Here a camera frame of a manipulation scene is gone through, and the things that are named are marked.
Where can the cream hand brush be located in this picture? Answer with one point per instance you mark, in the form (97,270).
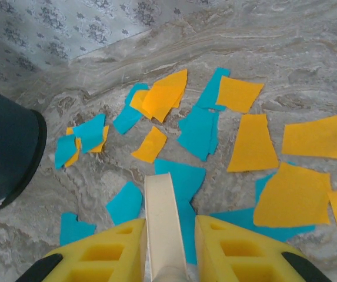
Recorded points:
(162,220)

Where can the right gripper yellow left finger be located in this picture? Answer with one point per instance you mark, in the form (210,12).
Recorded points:
(97,258)

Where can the dark blue waste bin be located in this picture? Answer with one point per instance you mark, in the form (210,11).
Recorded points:
(6,147)

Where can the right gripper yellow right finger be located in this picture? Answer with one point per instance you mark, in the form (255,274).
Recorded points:
(244,258)

